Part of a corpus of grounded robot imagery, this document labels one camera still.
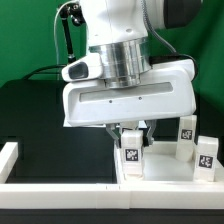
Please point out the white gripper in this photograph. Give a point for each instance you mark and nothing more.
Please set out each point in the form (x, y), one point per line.
(165, 91)

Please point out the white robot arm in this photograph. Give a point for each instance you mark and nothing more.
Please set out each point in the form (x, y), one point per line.
(117, 83)

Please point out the white U-shaped obstacle fence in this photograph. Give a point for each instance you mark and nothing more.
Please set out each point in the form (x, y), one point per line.
(132, 195)

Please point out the white square table top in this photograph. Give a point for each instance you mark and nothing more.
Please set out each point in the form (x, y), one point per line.
(160, 165)

